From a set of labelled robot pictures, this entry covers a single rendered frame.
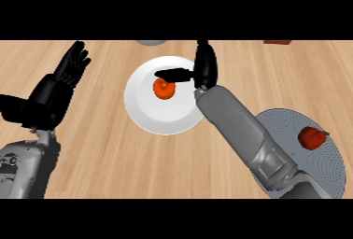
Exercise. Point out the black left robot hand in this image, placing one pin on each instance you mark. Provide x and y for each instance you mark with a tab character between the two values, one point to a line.
51	90

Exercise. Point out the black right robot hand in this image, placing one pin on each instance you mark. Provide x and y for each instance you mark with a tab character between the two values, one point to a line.
206	67

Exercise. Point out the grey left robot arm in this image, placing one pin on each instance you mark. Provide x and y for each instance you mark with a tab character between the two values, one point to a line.
23	168

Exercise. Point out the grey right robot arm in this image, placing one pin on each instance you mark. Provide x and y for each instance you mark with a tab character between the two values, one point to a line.
249	137

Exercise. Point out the orange squash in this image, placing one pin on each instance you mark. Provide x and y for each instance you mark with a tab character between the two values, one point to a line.
165	89

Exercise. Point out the white round plate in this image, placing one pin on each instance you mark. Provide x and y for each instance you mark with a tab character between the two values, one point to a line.
156	109

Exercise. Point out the grey round placemat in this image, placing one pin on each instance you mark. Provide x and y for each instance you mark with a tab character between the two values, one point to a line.
317	161

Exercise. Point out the grey round object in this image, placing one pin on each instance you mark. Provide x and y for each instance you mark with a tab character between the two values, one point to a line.
151	42

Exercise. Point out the reddish brown object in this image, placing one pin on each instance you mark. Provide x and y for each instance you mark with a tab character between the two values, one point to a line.
277	42

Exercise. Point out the red bell pepper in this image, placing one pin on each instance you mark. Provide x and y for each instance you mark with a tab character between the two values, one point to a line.
312	138

